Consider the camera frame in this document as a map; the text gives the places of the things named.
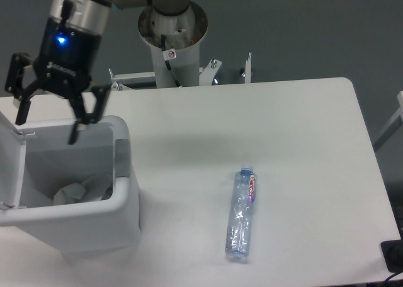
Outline white paper plastic pouch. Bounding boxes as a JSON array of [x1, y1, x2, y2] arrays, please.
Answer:
[[53, 172, 113, 206]]

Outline black cable on pedestal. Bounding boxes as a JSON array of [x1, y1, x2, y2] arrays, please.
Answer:
[[160, 34, 183, 88]]

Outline white metal mounting frame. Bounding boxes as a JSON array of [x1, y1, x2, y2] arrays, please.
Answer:
[[109, 51, 254, 91]]

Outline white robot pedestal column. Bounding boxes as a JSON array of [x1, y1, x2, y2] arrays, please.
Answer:
[[138, 1, 208, 71]]

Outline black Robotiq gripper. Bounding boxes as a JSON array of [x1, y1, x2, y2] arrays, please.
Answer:
[[4, 16, 111, 145]]

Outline white plastic trash can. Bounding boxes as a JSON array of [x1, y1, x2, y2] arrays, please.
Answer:
[[1, 116, 141, 252]]

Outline white frame at right edge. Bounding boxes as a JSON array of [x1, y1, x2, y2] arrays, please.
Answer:
[[372, 91, 402, 152]]

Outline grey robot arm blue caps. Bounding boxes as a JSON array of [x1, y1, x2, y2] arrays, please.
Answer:
[[5, 0, 190, 144]]

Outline clear plastic water bottle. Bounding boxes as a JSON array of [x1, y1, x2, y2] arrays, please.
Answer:
[[225, 165, 258, 260]]

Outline black device at table edge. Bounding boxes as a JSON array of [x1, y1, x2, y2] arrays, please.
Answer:
[[380, 239, 402, 273]]

